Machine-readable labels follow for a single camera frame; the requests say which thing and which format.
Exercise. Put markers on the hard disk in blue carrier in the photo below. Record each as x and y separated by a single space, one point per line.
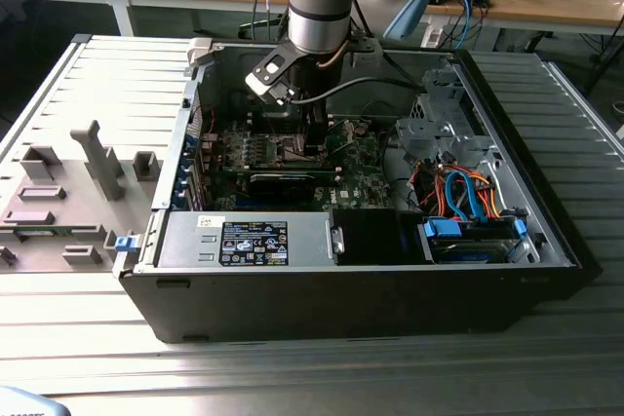
441 230

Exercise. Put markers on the black fan shroud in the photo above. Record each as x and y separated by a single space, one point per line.
365 238

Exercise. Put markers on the silver metal drive cage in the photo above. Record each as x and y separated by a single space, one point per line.
419 136

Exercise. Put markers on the pale grey rounded device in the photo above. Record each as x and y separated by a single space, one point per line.
24 404

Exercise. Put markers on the green motherboard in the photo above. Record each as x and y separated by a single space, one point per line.
363 177

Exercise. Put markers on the pale grey case latch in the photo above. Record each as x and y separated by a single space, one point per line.
199 53

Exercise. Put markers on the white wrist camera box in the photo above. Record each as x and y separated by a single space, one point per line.
273 67

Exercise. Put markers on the silver coin cell battery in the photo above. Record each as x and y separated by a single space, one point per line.
361 129

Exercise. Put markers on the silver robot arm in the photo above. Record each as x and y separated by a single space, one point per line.
317 7

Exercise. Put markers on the cpu socket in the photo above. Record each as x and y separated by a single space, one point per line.
280 163

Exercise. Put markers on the small white labelled box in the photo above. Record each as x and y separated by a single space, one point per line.
431 38

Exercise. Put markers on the grey parts rack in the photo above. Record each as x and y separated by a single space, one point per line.
127 211

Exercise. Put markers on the small blue plastic clip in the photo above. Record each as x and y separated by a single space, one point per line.
126 244

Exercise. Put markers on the silver power supply unit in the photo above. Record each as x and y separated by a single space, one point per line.
185 240

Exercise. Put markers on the black graphics card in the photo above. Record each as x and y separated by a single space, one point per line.
280 187

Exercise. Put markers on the black pc case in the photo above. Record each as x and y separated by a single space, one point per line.
341 304

